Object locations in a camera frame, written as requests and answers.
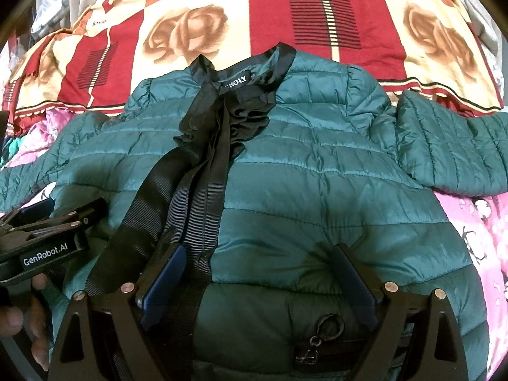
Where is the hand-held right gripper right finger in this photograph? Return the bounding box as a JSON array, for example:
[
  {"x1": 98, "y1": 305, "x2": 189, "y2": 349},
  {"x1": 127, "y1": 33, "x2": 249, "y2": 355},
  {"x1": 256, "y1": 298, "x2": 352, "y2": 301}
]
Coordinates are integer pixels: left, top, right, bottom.
[{"x1": 331, "y1": 243, "x2": 471, "y2": 381}]

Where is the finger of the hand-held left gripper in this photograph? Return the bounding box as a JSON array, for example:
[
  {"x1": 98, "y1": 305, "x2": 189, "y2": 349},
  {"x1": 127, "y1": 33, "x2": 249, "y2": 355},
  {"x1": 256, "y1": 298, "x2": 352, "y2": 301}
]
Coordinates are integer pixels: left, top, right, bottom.
[
  {"x1": 50, "y1": 197, "x2": 109, "y2": 231},
  {"x1": 0, "y1": 197, "x2": 55, "y2": 231}
]

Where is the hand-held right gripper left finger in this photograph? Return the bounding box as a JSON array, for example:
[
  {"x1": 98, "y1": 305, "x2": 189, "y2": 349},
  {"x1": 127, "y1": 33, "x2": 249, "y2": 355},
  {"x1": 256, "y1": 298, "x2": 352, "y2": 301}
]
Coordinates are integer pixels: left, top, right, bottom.
[{"x1": 48, "y1": 241, "x2": 188, "y2": 381}]

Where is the green puffer jacket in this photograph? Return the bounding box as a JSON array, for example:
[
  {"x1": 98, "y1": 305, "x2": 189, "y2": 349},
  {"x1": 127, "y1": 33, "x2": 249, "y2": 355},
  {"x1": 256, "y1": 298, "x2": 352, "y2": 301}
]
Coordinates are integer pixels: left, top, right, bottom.
[{"x1": 0, "y1": 42, "x2": 508, "y2": 381}]

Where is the person's left hand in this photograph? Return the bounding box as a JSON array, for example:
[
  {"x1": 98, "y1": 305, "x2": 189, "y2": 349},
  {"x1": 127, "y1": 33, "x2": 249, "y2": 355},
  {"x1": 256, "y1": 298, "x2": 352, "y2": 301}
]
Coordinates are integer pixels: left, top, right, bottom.
[{"x1": 0, "y1": 274, "x2": 53, "y2": 374}]

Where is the pink penguin bed sheet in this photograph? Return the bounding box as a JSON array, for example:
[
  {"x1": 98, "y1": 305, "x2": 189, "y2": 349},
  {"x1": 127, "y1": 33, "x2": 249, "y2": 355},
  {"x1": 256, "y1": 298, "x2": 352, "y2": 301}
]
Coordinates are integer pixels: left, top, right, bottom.
[{"x1": 0, "y1": 109, "x2": 508, "y2": 370}]

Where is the red floral patchwork blanket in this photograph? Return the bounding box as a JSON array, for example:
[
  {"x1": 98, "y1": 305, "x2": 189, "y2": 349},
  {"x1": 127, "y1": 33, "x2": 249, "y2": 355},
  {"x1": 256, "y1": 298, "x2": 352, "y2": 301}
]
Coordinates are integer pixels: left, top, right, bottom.
[{"x1": 2, "y1": 0, "x2": 505, "y2": 136}]

